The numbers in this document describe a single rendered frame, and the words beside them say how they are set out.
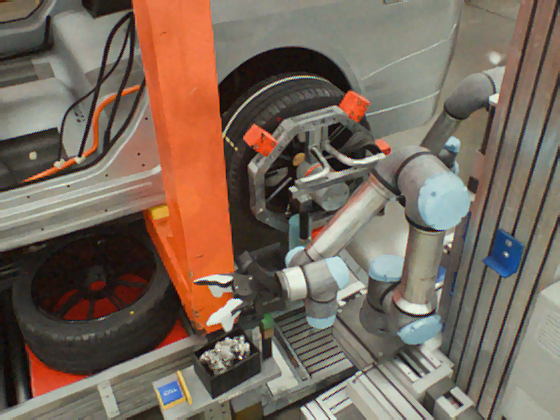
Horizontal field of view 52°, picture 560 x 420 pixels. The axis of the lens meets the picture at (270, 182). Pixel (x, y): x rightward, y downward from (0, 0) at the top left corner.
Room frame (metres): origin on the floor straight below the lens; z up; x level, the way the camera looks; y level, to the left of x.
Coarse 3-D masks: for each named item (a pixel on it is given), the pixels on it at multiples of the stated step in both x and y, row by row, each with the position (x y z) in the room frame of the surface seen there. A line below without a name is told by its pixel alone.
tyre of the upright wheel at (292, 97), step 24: (288, 72) 2.15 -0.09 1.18; (264, 96) 1.99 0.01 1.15; (288, 96) 1.95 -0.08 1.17; (312, 96) 1.95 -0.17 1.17; (336, 96) 2.00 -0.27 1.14; (240, 120) 1.94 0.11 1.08; (264, 120) 1.87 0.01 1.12; (360, 120) 2.05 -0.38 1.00; (240, 144) 1.85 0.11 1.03; (240, 168) 1.82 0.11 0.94; (240, 192) 1.81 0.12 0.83
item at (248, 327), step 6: (234, 258) 1.86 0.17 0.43; (234, 264) 1.82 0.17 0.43; (240, 270) 1.78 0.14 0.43; (240, 318) 1.59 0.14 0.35; (246, 318) 1.60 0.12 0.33; (252, 318) 1.61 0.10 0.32; (234, 324) 1.59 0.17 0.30; (240, 324) 1.59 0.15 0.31; (246, 324) 1.60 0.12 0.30; (252, 324) 1.61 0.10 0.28; (258, 324) 1.62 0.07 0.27; (246, 330) 1.62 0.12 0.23; (252, 336) 1.66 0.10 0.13
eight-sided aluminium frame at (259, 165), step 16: (320, 112) 1.92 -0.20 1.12; (336, 112) 1.91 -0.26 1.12; (288, 128) 1.82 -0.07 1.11; (304, 128) 1.84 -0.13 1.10; (352, 128) 1.93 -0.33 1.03; (256, 160) 1.80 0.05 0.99; (272, 160) 1.78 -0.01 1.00; (256, 176) 1.75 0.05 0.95; (368, 176) 1.97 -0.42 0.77; (256, 192) 1.75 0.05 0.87; (352, 192) 1.95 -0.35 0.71; (256, 208) 1.75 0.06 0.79; (272, 224) 1.78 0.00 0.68; (288, 224) 1.81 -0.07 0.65; (320, 224) 1.88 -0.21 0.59
